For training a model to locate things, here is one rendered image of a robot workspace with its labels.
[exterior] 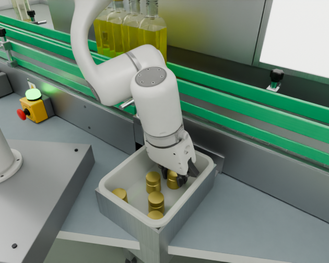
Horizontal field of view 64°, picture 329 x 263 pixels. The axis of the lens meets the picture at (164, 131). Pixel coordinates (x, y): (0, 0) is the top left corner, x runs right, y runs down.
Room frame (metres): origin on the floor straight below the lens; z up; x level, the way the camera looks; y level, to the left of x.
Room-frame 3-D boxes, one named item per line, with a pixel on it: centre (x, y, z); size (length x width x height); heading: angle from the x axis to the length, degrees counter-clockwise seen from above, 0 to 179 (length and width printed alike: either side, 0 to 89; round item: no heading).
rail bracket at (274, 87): (0.57, -0.27, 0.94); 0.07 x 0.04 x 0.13; 143
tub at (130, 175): (0.40, 0.01, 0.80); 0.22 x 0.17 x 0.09; 143
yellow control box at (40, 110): (0.75, 0.43, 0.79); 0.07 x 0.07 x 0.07; 53
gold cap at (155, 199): (0.36, 0.02, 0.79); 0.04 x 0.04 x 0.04
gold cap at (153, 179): (0.42, 0.03, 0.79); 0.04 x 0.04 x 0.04
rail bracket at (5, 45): (0.87, 0.55, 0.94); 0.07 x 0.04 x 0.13; 143
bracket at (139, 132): (0.57, 0.04, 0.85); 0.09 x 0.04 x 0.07; 143
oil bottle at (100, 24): (0.80, 0.17, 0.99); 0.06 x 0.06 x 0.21; 54
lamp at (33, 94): (0.76, 0.43, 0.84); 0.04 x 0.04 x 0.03
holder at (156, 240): (0.43, 0.00, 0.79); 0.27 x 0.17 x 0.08; 143
